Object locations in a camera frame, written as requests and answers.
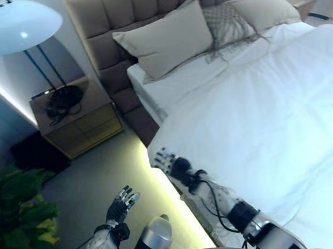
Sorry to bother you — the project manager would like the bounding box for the black lamp cord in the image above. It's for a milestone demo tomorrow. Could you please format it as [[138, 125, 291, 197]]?
[[43, 92, 85, 127]]

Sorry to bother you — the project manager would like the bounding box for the white dome table lamp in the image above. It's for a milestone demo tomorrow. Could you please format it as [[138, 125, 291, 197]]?
[[0, 0, 87, 118]]

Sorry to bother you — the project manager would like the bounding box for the tufted upholstered headboard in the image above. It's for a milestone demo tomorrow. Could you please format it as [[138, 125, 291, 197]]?
[[64, 0, 287, 82]]

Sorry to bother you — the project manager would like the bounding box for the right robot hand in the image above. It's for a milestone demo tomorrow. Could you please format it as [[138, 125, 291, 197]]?
[[153, 144, 195, 185]]

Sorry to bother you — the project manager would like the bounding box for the grey fringed cushion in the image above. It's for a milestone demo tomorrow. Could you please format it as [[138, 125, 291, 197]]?
[[200, 0, 273, 66]]

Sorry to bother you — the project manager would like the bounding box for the large beige pillow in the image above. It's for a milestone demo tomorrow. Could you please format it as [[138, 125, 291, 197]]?
[[108, 0, 218, 85], [230, 0, 302, 35]]

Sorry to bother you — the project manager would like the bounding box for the wooden nightstand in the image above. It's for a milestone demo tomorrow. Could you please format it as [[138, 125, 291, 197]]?
[[282, 0, 318, 19], [27, 74, 127, 163]]

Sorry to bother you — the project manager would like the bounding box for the white duvet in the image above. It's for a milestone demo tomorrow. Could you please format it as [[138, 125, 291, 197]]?
[[136, 18, 333, 249]]

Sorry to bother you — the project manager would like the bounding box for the white fitted sheet mattress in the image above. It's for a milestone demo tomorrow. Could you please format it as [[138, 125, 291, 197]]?
[[122, 19, 324, 126]]

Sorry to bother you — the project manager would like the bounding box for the green leafy plant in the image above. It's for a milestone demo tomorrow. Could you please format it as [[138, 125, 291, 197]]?
[[0, 156, 65, 249]]

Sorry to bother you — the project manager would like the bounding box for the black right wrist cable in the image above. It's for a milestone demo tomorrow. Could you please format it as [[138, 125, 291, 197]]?
[[199, 176, 241, 236]]

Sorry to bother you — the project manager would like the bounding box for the brown upholstered bed frame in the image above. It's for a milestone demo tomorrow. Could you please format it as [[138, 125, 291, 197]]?
[[98, 58, 169, 151]]

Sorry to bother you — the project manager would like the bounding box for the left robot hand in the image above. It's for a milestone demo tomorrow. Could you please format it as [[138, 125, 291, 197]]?
[[103, 183, 144, 226]]

